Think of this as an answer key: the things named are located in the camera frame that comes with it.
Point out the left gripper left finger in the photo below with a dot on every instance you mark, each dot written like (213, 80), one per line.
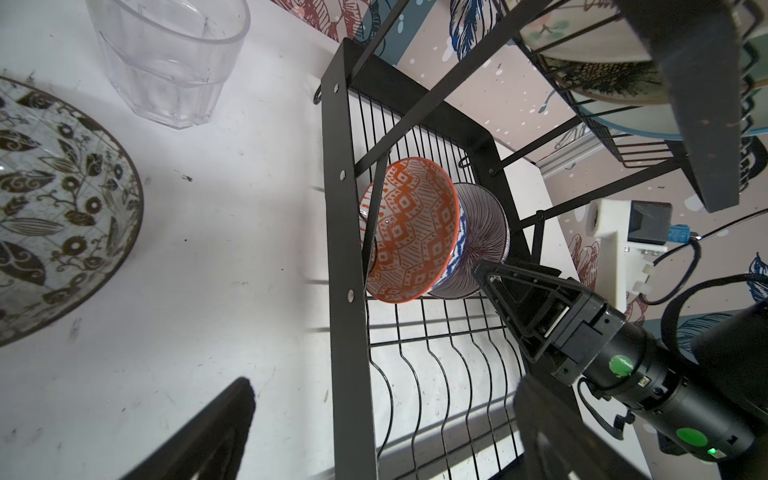
(211, 445)

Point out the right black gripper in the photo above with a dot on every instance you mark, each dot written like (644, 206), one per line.
(550, 317)

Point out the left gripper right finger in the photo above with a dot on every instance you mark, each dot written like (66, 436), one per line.
(558, 445)

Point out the red patterned bowl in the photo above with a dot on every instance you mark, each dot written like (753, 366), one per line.
(71, 208)

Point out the clear drinking glass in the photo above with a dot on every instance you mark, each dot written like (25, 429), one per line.
(169, 60)

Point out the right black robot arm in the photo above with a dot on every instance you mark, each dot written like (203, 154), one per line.
(711, 404)

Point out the black two-tier dish rack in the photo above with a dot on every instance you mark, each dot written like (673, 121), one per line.
(429, 329)

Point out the white plate right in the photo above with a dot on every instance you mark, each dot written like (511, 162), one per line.
(658, 121)

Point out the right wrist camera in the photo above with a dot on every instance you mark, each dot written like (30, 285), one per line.
(630, 235)

